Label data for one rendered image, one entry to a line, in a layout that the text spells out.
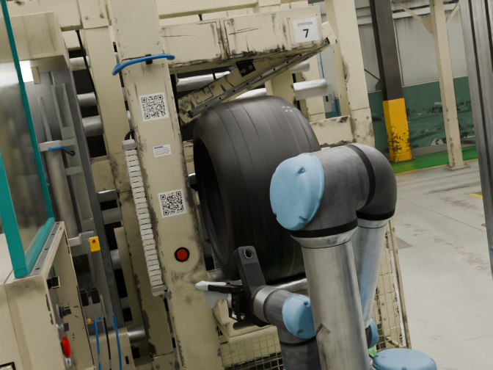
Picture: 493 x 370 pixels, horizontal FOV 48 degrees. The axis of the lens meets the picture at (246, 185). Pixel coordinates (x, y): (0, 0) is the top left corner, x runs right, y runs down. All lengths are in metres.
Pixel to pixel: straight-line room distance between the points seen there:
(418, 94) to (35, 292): 11.16
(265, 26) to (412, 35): 9.96
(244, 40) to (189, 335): 1.01
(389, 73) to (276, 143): 9.56
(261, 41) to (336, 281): 1.24
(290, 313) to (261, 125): 0.68
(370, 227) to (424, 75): 10.94
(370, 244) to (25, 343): 0.61
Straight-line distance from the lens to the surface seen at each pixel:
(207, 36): 1.99
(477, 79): 0.93
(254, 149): 1.55
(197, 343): 1.80
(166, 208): 1.68
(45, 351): 0.92
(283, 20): 2.07
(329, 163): 0.91
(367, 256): 1.08
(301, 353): 1.13
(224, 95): 2.11
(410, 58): 11.86
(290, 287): 1.74
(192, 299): 1.75
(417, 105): 11.78
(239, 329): 1.71
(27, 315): 0.90
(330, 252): 0.93
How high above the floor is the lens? 1.45
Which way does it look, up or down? 7 degrees down
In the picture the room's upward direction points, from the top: 10 degrees counter-clockwise
